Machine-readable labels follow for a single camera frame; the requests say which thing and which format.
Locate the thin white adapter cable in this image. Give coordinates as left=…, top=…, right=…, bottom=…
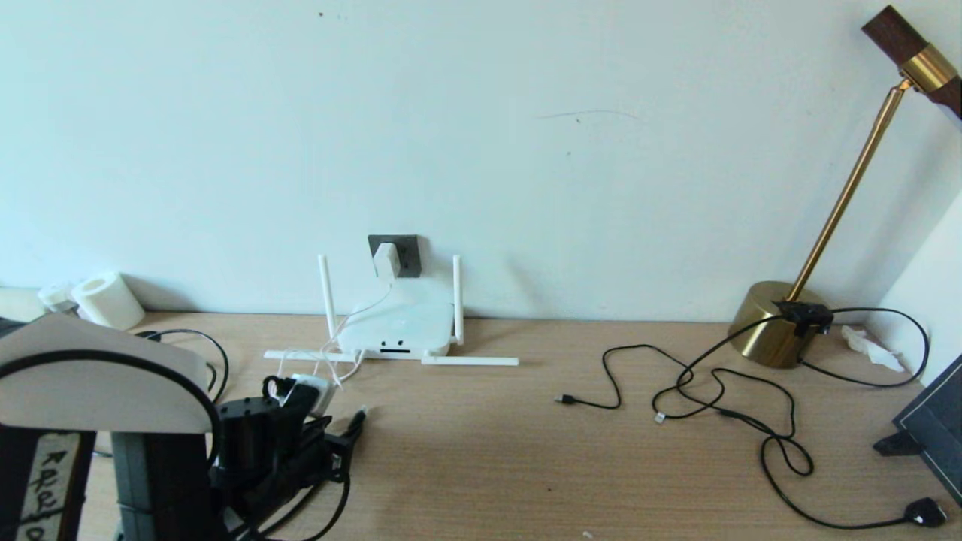
left=274, top=280, right=397, bottom=391

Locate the small clear plastic container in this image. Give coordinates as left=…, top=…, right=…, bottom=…
left=38, top=283, right=80, bottom=316

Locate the crumpled white tissue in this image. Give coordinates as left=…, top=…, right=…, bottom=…
left=840, top=325, right=905, bottom=373

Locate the black lamp base cord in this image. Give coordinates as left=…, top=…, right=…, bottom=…
left=799, top=307, right=930, bottom=389

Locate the black lamp cable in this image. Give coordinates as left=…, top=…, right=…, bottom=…
left=651, top=316, right=948, bottom=530

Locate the grey wall socket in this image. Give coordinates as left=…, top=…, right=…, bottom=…
left=368, top=234, right=422, bottom=279

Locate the white toilet paper roll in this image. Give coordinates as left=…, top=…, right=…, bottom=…
left=71, top=272, right=146, bottom=332

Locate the dark teal printed box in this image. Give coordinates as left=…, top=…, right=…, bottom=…
left=891, top=355, right=962, bottom=506

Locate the black inline lamp switch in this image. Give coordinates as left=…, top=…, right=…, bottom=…
left=776, top=301, right=833, bottom=337

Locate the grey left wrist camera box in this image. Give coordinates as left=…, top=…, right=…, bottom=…
left=288, top=373, right=334, bottom=419

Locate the black cable with silver connector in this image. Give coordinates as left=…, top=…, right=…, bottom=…
left=651, top=367, right=796, bottom=440

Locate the black plastic clip stand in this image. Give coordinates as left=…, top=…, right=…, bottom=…
left=872, top=431, right=922, bottom=457

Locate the brass desk lamp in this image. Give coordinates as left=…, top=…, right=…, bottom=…
left=726, top=4, right=962, bottom=370

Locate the white router with antennas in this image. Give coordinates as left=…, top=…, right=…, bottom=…
left=263, top=255, right=519, bottom=367

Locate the black ethernet cable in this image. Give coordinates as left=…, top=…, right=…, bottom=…
left=135, top=328, right=369, bottom=541

